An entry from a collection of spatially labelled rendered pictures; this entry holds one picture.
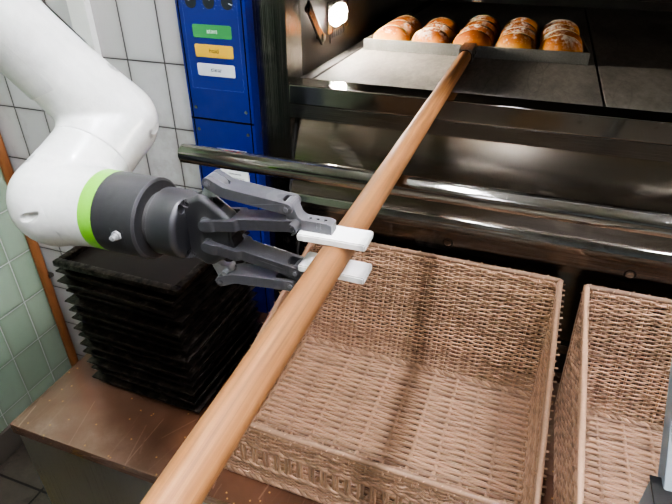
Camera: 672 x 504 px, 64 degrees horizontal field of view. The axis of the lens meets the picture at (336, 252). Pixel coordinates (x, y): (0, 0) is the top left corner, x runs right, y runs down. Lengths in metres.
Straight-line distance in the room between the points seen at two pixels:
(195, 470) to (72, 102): 0.48
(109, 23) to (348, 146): 0.60
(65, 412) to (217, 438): 0.98
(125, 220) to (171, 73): 0.76
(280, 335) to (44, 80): 0.42
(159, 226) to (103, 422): 0.75
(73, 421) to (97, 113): 0.76
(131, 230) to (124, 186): 0.05
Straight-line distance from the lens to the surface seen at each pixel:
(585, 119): 1.07
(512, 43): 1.45
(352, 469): 0.96
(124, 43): 1.37
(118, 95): 0.72
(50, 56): 0.70
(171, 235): 0.58
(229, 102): 1.21
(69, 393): 1.36
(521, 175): 1.12
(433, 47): 1.47
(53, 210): 0.66
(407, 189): 0.73
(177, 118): 1.34
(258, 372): 0.39
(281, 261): 0.56
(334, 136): 1.19
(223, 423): 0.36
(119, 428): 1.25
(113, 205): 0.61
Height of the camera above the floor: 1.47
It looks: 32 degrees down
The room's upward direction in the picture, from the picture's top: straight up
